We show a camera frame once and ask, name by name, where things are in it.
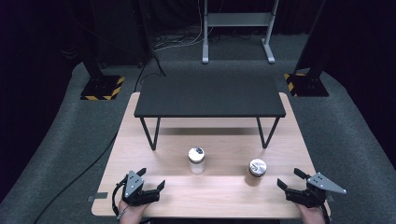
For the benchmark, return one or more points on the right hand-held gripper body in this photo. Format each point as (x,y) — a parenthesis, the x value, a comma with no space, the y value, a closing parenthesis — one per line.
(311,194)

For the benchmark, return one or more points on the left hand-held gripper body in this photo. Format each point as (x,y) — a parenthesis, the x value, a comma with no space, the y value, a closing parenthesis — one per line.
(134,186)

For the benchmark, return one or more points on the glass jar with brown powder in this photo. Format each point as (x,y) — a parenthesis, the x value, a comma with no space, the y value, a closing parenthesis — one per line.
(257,171)

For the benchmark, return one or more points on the glass jar with white powder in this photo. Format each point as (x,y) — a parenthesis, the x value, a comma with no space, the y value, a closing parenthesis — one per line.
(196,161)

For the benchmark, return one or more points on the black raised shelf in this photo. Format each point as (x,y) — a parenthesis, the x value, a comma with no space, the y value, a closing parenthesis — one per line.
(208,96)

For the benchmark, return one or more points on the person's right hand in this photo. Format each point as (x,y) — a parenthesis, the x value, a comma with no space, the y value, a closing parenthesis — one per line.
(311,214)

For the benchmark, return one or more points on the person's left hand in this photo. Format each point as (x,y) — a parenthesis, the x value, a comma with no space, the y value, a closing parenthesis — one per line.
(132,214)

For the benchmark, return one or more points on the grey tape strip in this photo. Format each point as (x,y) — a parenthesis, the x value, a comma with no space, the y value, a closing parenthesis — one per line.
(330,198)
(98,196)

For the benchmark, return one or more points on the black stand with striped base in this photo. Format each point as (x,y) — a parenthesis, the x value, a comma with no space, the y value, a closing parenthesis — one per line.
(308,84)
(101,88)

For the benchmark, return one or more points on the black cabinet on casters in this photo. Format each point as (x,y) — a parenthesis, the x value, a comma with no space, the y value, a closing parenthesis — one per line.
(121,31)

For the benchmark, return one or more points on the grey metal stand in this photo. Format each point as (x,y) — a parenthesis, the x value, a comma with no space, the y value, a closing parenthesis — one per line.
(238,19)

